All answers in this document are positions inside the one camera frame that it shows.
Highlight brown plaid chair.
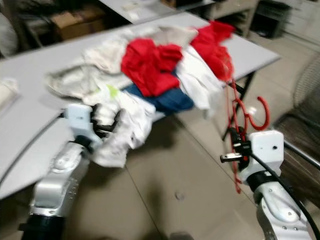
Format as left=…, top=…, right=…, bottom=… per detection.
left=275, top=112, right=320, bottom=196

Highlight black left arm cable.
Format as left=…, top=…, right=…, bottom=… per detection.
left=0, top=112, right=68, bottom=173

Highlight red shirt pale stripe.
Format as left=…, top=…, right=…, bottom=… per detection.
left=190, top=20, right=235, bottom=82

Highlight small grey table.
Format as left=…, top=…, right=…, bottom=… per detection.
left=100, top=0, right=186, bottom=25

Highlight brown cardboard box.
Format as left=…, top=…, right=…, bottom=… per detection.
left=51, top=11, right=98, bottom=42

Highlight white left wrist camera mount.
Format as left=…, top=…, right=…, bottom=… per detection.
left=66, top=103, right=96, bottom=143

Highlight grey pillow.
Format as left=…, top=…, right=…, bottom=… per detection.
left=0, top=15, right=19, bottom=57

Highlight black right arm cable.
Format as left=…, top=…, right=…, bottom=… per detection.
left=250, top=150, right=320, bottom=236

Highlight white cotton jacket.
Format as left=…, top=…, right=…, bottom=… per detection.
left=175, top=45, right=223, bottom=112

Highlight white t-shirt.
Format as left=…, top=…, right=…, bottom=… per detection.
left=75, top=85, right=157, bottom=168

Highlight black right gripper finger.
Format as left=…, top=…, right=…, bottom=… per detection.
left=228, top=128, right=242, bottom=153
left=233, top=128, right=248, bottom=152

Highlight grey table black legs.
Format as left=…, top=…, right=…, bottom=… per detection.
left=0, top=11, right=281, bottom=201

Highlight red plastic hanger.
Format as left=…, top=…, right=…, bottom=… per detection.
left=222, top=75, right=271, bottom=193

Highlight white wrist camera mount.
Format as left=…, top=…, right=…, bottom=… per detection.
left=66, top=103, right=96, bottom=143
left=250, top=130, right=286, bottom=173

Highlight black storage crate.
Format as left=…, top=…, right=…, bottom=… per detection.
left=250, top=7, right=292, bottom=40

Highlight grey robot right leg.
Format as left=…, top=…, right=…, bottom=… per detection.
left=169, top=231, right=195, bottom=240

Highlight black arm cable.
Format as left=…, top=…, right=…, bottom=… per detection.
left=0, top=112, right=68, bottom=173
left=250, top=150, right=320, bottom=236

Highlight crumpled red polo shirt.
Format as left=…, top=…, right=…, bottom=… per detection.
left=121, top=38, right=183, bottom=97

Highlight pale denim jacket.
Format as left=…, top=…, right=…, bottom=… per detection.
left=47, top=35, right=131, bottom=98

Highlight blue denim jeans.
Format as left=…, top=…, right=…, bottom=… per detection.
left=124, top=82, right=196, bottom=115

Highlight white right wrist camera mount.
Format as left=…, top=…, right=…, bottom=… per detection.
left=250, top=130, right=286, bottom=173

